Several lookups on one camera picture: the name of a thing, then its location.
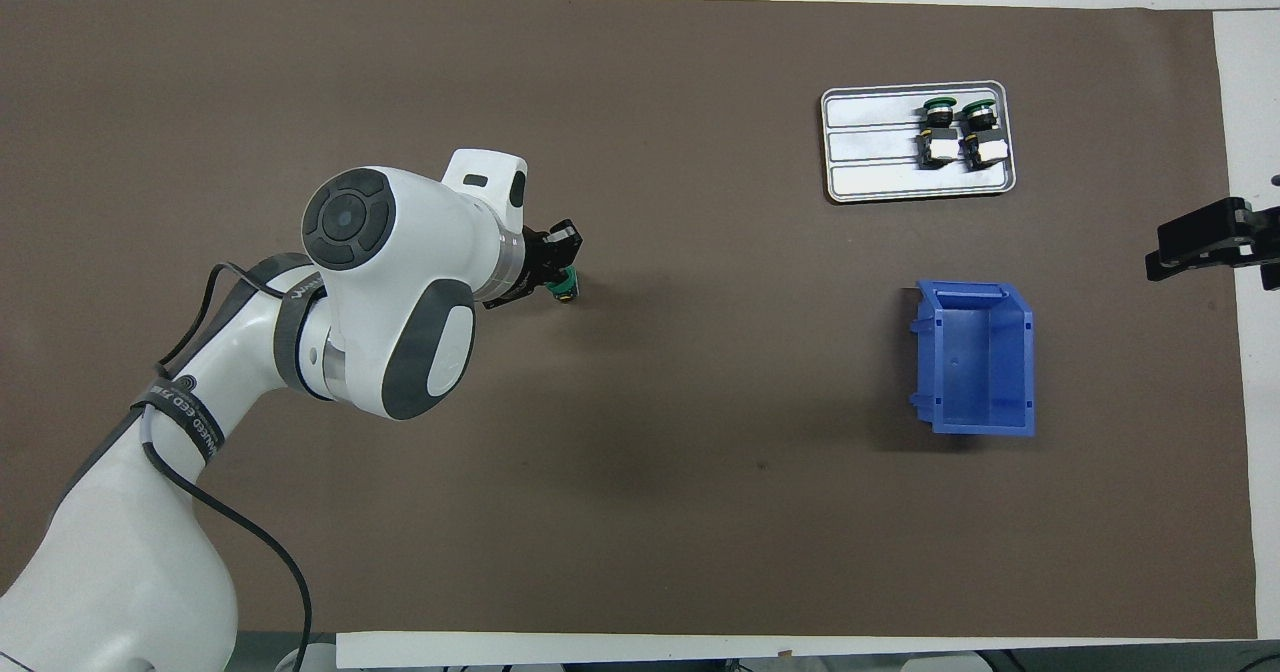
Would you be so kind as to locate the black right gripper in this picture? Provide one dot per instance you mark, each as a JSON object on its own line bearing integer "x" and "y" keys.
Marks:
{"x": 1262, "y": 232}

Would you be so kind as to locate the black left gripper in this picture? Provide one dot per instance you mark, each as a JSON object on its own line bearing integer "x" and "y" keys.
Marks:
{"x": 530, "y": 267}

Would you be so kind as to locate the green push button switch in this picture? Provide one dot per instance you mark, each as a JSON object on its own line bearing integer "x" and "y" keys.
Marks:
{"x": 938, "y": 137}
{"x": 566, "y": 284}
{"x": 982, "y": 137}

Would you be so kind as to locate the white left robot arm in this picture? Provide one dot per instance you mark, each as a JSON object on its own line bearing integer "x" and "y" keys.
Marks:
{"x": 400, "y": 252}

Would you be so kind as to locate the brown paper table mat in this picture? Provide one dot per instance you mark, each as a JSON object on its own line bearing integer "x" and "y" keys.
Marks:
{"x": 700, "y": 102}

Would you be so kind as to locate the blue plastic storage bin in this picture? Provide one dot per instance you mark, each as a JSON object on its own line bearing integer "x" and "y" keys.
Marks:
{"x": 985, "y": 372}

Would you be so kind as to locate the silver metal tray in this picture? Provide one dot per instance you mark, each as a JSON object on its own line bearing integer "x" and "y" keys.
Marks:
{"x": 870, "y": 152}

